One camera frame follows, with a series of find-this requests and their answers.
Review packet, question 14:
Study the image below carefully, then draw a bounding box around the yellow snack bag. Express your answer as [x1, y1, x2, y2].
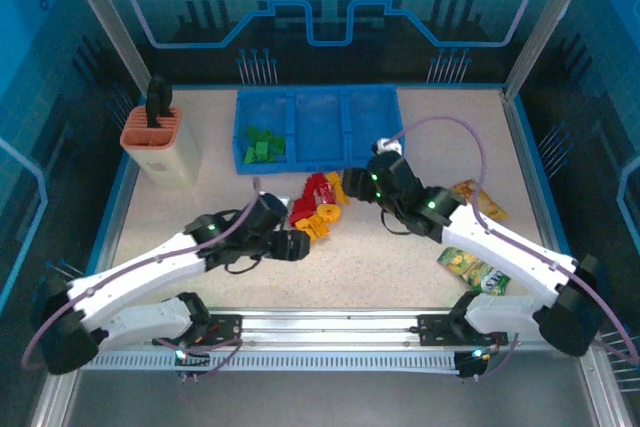
[452, 179, 510, 221]

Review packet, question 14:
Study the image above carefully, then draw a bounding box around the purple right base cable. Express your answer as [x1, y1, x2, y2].
[474, 339, 521, 379]

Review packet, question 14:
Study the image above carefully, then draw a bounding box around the white slotted cable duct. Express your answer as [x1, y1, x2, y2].
[78, 350, 464, 374]

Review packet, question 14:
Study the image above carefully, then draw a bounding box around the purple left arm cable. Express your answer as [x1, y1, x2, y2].
[20, 176, 262, 374]

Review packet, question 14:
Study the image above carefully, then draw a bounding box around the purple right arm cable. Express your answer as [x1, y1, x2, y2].
[392, 115, 640, 366]

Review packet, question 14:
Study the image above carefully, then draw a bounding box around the aluminium mounting rail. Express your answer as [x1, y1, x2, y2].
[94, 306, 551, 351]

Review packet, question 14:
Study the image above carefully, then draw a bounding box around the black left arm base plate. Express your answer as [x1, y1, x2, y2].
[152, 313, 245, 348]

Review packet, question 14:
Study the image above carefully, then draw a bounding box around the green snack bag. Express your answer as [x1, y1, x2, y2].
[436, 245, 512, 297]

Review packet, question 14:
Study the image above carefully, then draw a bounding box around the black controller board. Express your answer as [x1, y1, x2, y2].
[453, 346, 496, 382]
[172, 345, 212, 384]

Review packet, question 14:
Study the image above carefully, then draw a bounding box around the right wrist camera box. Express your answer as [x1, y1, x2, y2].
[372, 136, 404, 156]

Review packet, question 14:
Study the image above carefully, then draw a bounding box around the yellow round lego piece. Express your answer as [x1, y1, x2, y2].
[315, 202, 344, 223]

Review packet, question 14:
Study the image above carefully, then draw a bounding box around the black utensil handle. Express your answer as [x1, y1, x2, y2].
[144, 75, 175, 129]

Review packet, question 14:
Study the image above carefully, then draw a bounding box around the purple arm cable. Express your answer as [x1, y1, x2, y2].
[392, 115, 640, 366]
[20, 176, 262, 374]

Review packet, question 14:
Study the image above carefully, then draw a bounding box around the aluminium side rail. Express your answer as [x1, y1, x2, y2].
[501, 89, 571, 268]

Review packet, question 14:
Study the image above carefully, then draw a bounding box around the aluminium frame post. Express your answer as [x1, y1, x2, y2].
[55, 0, 149, 98]
[502, 0, 601, 101]

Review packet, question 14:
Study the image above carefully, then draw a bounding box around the beige utensil holder orange top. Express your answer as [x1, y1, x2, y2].
[119, 105, 202, 187]

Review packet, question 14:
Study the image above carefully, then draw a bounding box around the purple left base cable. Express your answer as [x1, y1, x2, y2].
[154, 331, 246, 382]

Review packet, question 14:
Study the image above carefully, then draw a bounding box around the long red lego brick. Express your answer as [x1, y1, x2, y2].
[305, 172, 335, 201]

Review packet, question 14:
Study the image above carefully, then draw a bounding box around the black right controller board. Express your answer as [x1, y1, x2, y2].
[453, 346, 496, 382]

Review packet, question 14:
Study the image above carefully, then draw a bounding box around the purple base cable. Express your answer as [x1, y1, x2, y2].
[154, 331, 246, 382]
[474, 339, 521, 379]

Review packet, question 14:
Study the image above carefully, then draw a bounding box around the blue three-compartment plastic bin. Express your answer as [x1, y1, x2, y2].
[232, 84, 405, 176]

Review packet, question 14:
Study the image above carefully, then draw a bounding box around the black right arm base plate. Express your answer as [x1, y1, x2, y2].
[416, 313, 509, 348]

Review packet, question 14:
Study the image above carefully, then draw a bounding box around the black left controller board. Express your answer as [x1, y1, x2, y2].
[172, 345, 212, 384]

